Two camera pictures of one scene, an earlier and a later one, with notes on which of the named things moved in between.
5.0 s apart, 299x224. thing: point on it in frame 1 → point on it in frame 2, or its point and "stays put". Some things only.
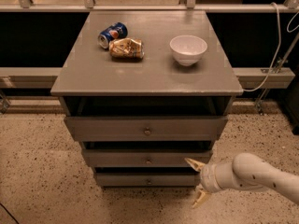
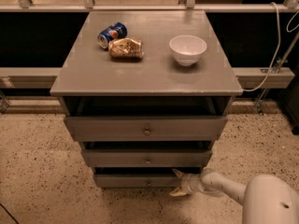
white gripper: x=206 y=178 → x=187 y=183
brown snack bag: x=126 y=49 stays put
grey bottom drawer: x=148 y=179 stays put
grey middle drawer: x=145 y=158 stays put
